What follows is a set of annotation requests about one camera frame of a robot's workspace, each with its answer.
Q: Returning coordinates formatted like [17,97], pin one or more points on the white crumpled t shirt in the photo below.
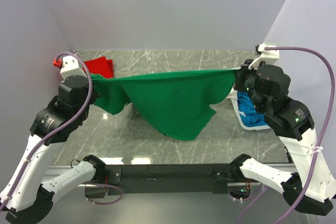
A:
[232,94]

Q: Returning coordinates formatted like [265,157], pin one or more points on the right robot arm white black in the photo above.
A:
[294,125]

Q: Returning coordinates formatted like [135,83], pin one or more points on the green t shirt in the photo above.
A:
[177,104]

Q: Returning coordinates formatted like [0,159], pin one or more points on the white plastic basket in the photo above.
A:
[256,128]

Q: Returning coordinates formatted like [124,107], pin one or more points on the folded red t shirt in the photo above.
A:
[101,66]

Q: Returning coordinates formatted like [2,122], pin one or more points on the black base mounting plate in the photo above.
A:
[174,178]

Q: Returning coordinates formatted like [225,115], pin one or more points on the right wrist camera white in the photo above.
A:
[266,53]

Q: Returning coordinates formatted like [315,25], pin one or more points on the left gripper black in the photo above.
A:
[94,94]

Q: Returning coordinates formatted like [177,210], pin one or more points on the blue crumpled t shirt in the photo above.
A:
[248,114]

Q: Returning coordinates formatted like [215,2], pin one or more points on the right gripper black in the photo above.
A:
[243,72]

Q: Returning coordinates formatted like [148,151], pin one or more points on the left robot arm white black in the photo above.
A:
[29,199]

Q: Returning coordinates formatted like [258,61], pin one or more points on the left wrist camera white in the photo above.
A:
[69,66]

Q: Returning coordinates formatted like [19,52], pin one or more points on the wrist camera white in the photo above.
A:
[266,53]
[69,66]

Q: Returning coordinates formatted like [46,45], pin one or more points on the aluminium frame rail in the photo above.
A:
[60,170]

